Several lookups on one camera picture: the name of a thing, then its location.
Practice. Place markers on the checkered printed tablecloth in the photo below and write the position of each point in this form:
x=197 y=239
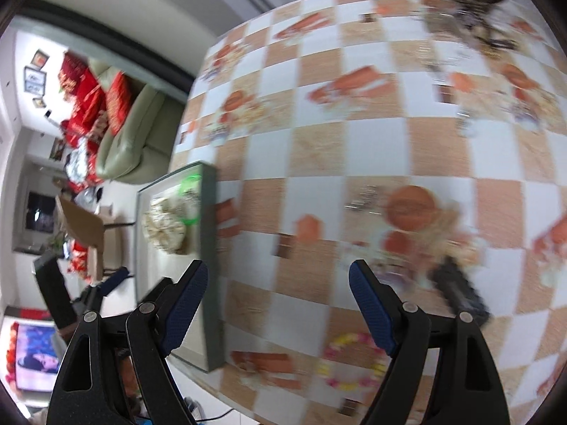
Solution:
x=319 y=150

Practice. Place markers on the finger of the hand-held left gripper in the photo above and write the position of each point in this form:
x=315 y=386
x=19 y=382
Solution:
x=114 y=278

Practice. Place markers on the grey rectangular tray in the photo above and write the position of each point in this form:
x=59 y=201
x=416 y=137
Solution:
x=208 y=230

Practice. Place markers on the wall picture frame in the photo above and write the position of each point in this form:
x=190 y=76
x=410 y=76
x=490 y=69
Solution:
x=35 y=79
x=40 y=59

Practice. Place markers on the grey television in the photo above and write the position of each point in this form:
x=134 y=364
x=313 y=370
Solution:
x=37 y=217

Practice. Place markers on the pale green sofa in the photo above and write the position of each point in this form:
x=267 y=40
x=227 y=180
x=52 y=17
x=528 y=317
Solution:
x=133 y=155

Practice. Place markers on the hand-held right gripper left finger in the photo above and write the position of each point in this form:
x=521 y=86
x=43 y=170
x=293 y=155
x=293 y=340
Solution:
x=186 y=310

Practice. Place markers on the large black hair clip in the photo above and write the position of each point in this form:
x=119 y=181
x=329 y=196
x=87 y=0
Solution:
x=460 y=292

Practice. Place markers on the red cushion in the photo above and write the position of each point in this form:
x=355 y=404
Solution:
x=84 y=97
x=117 y=102

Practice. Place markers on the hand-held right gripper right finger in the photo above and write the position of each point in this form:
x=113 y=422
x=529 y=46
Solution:
x=372 y=314

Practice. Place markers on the green plastic bangle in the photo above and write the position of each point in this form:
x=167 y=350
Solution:
x=190 y=181

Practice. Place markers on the colourful poster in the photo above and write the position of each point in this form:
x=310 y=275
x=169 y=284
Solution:
x=37 y=354

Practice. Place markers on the wooden chair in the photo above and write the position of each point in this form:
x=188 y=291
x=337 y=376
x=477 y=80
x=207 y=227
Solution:
x=82 y=225

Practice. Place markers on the cream polka dot scrunchie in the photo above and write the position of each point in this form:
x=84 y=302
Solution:
x=166 y=225

